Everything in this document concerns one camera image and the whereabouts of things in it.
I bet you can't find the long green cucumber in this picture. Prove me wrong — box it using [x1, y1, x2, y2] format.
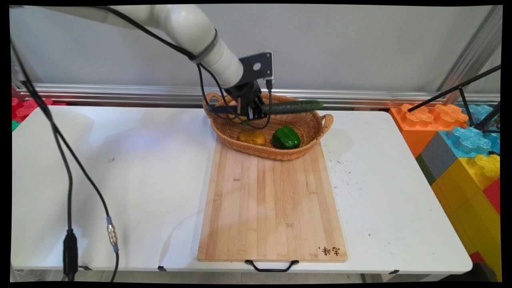
[210, 100, 324, 116]

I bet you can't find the cable with black connector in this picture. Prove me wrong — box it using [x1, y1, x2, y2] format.
[10, 38, 79, 282]

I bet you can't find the black tripod stand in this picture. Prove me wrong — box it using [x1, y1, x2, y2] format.
[407, 65, 502, 135]

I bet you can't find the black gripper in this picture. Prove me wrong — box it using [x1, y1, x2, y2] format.
[225, 81, 268, 121]

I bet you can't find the grey foam block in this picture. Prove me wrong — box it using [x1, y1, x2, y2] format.
[416, 132, 459, 186]

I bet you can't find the cable with silver connector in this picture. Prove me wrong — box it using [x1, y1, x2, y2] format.
[21, 80, 120, 282]

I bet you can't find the red foam block pile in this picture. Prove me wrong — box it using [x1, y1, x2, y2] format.
[12, 97, 67, 123]

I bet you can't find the woven wicker basket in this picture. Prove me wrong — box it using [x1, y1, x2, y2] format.
[202, 92, 334, 161]

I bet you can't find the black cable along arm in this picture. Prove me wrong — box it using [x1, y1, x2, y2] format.
[95, 6, 274, 130]

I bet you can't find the yellow potato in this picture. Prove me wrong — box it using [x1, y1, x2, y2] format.
[237, 132, 267, 146]

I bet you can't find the light blue foam block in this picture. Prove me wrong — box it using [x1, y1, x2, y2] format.
[438, 104, 501, 159]

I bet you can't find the green bell pepper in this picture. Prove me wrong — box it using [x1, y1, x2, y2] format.
[271, 126, 302, 150]

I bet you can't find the wooden cutting board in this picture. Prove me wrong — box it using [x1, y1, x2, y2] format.
[197, 138, 348, 263]

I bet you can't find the slanted aluminium post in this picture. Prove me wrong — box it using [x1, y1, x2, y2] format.
[436, 6, 503, 105]

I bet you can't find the horizontal aluminium rail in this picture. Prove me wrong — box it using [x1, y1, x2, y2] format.
[18, 84, 501, 110]

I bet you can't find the orange foam block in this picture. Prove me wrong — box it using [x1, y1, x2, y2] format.
[388, 103, 469, 159]

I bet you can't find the yellow pink peach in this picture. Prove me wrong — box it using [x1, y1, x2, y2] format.
[227, 100, 248, 123]

